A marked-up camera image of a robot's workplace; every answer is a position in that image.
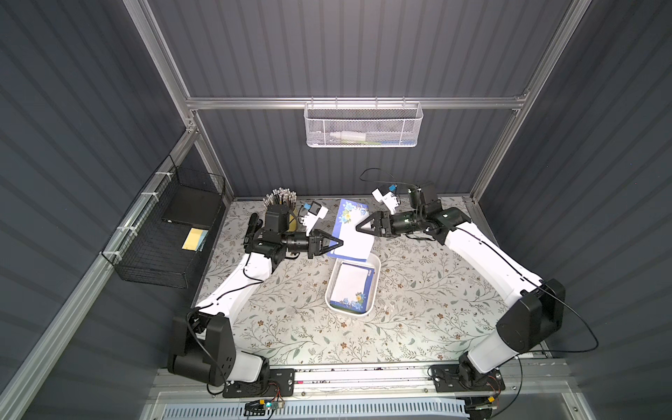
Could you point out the white ribbed cable duct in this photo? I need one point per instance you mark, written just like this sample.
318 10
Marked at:
390 408

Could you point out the yellow pencil cup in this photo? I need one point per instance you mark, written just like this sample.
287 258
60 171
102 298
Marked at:
293 223

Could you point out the white wire mesh basket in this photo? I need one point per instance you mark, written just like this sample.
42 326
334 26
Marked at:
394 125

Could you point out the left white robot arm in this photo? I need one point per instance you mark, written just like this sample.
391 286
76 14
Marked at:
203 347

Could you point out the coloured pencils bunch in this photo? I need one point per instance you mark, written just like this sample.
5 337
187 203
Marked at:
281 196

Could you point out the white glue bottle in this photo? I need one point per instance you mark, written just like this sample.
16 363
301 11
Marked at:
349 136

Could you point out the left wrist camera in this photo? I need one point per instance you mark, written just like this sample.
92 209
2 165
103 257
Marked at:
314 213

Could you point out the black wire wall basket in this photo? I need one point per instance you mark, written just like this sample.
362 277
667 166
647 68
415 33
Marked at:
149 250

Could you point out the aluminium front rail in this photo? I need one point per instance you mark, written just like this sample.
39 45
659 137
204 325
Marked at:
402 379

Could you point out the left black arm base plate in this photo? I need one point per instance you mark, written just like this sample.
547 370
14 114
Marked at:
271 383

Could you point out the blue floral stationery paper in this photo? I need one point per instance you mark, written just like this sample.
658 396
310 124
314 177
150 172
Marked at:
357 246

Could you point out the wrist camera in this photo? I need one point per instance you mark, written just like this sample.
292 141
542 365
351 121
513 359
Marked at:
389 198
314 213

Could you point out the floral table mat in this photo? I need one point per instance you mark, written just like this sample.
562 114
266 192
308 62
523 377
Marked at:
431 305

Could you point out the black stapler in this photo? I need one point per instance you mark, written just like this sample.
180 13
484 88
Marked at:
254 225

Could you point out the yellow sticky notes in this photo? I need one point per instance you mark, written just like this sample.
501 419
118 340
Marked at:
194 239

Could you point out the black notebook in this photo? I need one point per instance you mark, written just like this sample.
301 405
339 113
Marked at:
193 207

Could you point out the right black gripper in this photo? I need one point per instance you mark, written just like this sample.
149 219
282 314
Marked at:
385 223

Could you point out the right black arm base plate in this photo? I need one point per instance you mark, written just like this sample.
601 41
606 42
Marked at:
458 378

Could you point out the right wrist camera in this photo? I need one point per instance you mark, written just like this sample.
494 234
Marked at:
389 198

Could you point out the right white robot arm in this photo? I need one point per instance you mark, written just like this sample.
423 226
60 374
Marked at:
534 306

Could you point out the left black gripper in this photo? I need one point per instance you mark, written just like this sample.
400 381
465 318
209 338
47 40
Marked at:
310 243

